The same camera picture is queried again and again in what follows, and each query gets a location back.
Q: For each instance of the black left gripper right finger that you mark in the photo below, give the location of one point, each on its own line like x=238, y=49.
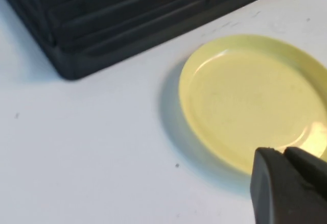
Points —
x=309, y=160

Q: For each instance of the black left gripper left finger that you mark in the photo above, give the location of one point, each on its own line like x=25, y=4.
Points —
x=276, y=188

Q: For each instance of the yellow plate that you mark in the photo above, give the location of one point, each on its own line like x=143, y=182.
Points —
x=242, y=94

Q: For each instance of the black dish rack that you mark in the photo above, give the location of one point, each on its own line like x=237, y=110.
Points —
x=102, y=30

